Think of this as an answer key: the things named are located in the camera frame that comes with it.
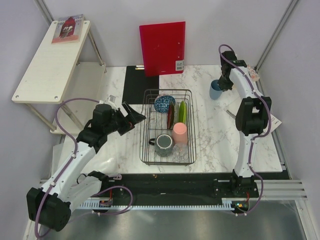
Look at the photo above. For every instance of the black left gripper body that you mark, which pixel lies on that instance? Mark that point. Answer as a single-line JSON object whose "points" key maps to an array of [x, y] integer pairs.
{"points": [[117, 118]]}

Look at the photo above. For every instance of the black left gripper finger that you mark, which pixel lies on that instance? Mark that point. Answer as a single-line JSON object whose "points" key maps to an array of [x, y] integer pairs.
{"points": [[130, 125], [132, 115]]}

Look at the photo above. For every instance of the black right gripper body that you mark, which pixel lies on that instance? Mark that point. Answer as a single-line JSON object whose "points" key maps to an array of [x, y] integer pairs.
{"points": [[224, 83]]}

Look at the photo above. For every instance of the light blue plastic cup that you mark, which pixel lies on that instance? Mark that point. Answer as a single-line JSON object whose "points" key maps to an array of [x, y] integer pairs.
{"points": [[215, 91]]}

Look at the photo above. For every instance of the dark grey ceramic mug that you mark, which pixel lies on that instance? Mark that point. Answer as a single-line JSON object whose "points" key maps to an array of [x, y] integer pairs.
{"points": [[163, 145]]}

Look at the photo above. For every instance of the pink plastic cup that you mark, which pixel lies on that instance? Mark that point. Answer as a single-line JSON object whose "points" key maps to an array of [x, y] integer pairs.
{"points": [[180, 133]]}

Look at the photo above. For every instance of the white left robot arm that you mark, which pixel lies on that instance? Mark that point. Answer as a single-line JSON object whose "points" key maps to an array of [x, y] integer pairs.
{"points": [[53, 203]]}

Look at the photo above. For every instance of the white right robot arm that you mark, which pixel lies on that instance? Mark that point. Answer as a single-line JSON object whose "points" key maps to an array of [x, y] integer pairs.
{"points": [[252, 120]]}

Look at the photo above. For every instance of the black clipboard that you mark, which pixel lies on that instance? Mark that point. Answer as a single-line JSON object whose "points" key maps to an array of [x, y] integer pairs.
{"points": [[135, 84]]}

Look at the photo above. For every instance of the floral cover book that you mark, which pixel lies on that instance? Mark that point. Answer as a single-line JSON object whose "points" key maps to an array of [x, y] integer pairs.
{"points": [[252, 73]]}

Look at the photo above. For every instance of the blue patterned bowl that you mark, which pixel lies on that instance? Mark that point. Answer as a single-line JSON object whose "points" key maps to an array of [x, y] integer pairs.
{"points": [[162, 102]]}

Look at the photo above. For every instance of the spiral notebook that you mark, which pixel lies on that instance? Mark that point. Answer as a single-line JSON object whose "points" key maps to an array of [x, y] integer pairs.
{"points": [[230, 114]]}

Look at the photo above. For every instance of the dark red plate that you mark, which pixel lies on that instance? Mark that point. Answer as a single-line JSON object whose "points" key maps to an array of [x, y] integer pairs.
{"points": [[170, 116]]}

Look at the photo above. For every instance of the green plate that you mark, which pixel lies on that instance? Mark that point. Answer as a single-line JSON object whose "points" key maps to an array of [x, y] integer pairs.
{"points": [[182, 112]]}

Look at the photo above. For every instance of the clear glass tumbler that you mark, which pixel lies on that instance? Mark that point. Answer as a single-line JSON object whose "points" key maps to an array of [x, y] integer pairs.
{"points": [[180, 153]]}

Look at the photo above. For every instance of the white paper booklet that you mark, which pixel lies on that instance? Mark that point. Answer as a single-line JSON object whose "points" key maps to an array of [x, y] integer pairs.
{"points": [[275, 123]]}

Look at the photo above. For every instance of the red folder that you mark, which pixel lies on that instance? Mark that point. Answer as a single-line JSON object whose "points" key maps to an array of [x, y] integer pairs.
{"points": [[163, 48]]}

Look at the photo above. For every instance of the white wooden shelf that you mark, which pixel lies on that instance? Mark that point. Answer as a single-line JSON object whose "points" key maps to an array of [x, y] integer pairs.
{"points": [[55, 75]]}

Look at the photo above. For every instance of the red cover book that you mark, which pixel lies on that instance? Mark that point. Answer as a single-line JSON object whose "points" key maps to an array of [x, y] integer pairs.
{"points": [[68, 29]]}

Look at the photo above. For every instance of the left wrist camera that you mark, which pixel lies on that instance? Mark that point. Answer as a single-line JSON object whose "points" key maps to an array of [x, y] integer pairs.
{"points": [[111, 101]]}

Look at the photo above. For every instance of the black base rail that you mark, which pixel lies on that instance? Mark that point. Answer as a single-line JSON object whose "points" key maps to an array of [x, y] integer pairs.
{"points": [[147, 189]]}

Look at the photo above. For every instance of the white cable duct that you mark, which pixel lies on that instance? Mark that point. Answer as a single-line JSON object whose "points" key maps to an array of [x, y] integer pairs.
{"points": [[101, 204]]}

